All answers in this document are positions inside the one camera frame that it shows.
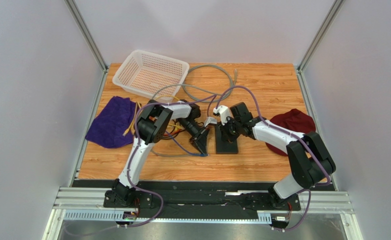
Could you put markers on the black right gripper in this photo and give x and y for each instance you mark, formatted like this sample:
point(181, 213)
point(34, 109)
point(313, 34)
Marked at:
point(225, 130)

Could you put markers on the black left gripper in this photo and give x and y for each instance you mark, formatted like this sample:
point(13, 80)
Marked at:
point(198, 136)

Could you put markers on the black network switch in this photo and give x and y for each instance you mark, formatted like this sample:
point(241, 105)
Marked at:
point(224, 147)

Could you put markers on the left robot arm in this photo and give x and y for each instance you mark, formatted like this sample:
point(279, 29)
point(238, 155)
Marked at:
point(151, 125)

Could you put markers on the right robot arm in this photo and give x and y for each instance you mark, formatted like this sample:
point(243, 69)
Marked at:
point(309, 159)

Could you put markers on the dark red cloth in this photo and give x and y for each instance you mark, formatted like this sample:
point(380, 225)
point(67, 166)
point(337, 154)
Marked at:
point(295, 120)

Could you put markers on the white perforated plastic basket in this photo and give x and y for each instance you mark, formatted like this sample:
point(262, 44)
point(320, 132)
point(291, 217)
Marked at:
point(150, 75)

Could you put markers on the purple cloth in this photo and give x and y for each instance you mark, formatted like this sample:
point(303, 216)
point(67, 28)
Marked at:
point(111, 129)

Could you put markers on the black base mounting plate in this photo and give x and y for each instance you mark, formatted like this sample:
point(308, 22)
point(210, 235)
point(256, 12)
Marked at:
point(248, 199)

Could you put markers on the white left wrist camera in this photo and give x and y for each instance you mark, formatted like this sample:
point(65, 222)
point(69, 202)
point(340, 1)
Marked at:
point(210, 121)

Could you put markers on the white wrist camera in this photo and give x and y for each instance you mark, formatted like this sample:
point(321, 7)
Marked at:
point(210, 121)
point(223, 112)

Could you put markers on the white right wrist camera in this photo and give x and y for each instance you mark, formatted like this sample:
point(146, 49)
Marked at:
point(223, 112)

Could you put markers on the aluminium frame rail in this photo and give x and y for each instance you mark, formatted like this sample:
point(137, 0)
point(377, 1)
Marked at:
point(87, 204)

